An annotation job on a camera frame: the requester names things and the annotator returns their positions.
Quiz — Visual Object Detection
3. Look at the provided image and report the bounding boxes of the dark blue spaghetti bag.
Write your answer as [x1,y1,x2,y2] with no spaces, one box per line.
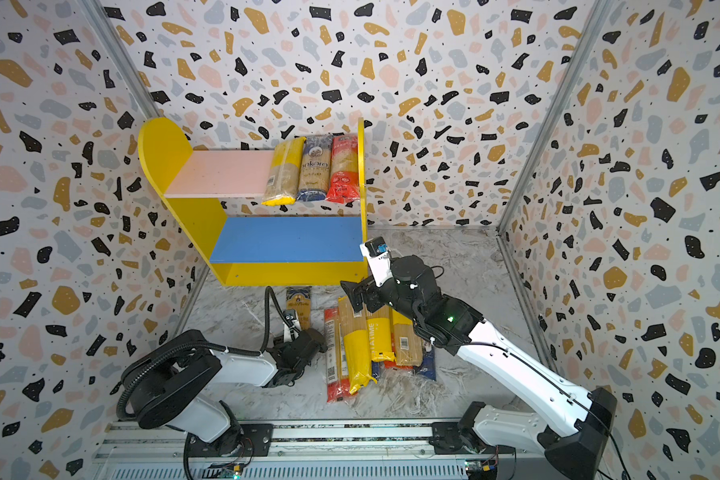
[286,286,312,330]

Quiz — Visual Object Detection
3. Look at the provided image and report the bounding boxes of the blue white spaghetti bag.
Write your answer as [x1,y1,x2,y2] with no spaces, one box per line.
[296,134,333,202]

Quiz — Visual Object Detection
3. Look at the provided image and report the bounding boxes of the yellow top spaghetti bag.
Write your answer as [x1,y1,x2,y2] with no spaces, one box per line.
[261,137,305,206]

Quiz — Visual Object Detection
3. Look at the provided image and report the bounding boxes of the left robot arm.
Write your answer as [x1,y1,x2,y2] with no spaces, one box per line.
[116,328,327,455]

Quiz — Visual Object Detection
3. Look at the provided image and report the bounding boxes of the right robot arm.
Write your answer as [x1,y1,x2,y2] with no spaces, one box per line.
[341,237,617,479]

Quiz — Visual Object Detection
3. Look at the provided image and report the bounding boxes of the yellow shelf unit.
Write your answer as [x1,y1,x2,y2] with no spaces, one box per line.
[138,118,367,287]

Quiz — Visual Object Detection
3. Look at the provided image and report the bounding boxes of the yellow spaghetti bag with text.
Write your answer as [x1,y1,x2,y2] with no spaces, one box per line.
[366,305,395,362]

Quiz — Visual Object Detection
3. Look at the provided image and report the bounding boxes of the red label spaghetti bag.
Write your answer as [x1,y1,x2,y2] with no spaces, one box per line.
[324,307,350,403]

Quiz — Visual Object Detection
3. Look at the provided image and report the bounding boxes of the yellow spaghetti bag right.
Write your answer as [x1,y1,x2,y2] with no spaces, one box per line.
[392,310,423,367]

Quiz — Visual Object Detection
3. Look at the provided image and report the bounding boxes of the long yellow spaghetti bag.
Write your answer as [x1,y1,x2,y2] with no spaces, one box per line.
[338,296,376,395]

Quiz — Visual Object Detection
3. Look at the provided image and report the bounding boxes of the navy spaghetti bag far right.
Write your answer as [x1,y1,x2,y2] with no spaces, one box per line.
[414,343,436,381]

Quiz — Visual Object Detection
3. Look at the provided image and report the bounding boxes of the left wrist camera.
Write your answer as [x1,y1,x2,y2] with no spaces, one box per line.
[281,309,301,343]

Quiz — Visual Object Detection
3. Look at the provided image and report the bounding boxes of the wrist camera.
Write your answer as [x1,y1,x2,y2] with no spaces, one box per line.
[360,237,393,287]
[281,309,301,343]

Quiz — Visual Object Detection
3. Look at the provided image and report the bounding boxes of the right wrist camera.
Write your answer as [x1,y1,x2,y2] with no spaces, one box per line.
[360,237,393,287]

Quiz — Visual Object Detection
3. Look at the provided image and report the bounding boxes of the metal base rail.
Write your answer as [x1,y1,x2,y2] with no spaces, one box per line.
[90,419,560,479]

